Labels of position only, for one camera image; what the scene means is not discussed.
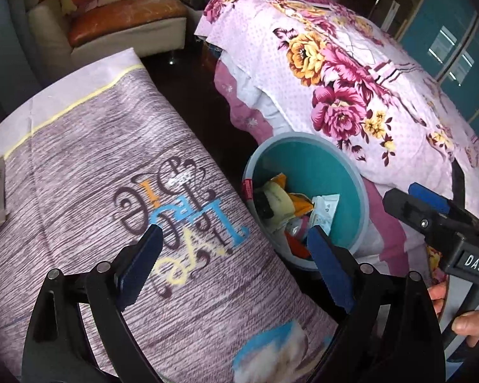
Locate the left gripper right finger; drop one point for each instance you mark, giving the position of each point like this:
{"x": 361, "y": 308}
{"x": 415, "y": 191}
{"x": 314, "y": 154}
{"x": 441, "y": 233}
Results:
{"x": 389, "y": 333}

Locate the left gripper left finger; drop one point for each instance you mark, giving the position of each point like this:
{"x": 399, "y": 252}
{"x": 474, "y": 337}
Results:
{"x": 57, "y": 348}

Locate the orange red snack bag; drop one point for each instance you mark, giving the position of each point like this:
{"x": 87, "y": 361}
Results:
{"x": 297, "y": 248}

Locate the orange white snack bag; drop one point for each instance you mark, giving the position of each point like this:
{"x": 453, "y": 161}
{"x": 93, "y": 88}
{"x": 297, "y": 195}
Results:
{"x": 275, "y": 206}

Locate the teal trash bin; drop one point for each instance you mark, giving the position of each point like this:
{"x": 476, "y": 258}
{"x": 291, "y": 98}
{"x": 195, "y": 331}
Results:
{"x": 313, "y": 166}

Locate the right hand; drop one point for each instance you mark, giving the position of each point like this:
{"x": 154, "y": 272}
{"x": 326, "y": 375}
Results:
{"x": 466, "y": 325}

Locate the white packet in bin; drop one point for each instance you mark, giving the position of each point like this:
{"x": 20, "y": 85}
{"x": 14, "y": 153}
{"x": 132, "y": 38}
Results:
{"x": 324, "y": 210}

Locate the teal cabinet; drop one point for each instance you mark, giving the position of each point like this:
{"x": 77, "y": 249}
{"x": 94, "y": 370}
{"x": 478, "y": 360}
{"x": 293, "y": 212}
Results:
{"x": 443, "y": 37}

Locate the pink floral quilt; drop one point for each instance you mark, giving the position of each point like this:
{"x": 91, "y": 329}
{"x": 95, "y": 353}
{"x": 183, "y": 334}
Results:
{"x": 315, "y": 66}

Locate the beige sofa orange cushion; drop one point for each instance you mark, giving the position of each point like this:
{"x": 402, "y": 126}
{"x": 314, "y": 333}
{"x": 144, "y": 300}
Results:
{"x": 60, "y": 36}

